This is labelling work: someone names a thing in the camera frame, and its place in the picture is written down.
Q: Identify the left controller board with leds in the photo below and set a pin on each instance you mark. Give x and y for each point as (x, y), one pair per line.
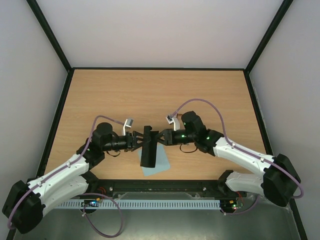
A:
(91, 202)

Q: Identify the controller board with leds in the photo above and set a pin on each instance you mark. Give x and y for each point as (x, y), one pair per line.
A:
(231, 204)
(91, 202)

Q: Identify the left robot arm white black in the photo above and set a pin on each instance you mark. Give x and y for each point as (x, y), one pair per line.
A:
(28, 202)

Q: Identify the light blue cleaning cloth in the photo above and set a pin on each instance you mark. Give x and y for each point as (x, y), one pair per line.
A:
(161, 165)

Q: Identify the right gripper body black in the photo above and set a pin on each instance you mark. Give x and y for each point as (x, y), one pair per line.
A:
(166, 136)

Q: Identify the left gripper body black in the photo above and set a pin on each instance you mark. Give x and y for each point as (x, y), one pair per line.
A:
(124, 144)

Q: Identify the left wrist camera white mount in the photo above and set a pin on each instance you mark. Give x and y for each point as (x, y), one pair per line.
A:
(127, 125)

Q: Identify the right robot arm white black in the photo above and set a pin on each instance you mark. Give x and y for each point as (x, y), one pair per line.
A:
(273, 177)

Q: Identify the light blue slotted cable duct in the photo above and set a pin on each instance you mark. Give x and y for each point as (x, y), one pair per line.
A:
(146, 204)

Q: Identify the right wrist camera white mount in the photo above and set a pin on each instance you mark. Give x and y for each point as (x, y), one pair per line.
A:
(174, 121)

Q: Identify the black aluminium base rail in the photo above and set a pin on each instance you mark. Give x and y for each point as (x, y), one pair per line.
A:
(204, 188)

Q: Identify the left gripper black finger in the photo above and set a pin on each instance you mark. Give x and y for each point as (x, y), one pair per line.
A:
(137, 144)
(137, 135)

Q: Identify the black sunglasses case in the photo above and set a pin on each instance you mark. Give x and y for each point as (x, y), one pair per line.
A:
(149, 148)

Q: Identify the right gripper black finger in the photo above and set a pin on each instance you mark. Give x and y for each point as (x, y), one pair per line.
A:
(161, 134)
(162, 141)

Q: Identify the right controller board with leds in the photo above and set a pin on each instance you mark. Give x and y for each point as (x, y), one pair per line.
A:
(231, 204)

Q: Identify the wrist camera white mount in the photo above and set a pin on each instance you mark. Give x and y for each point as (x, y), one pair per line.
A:
(127, 125)
(174, 121)

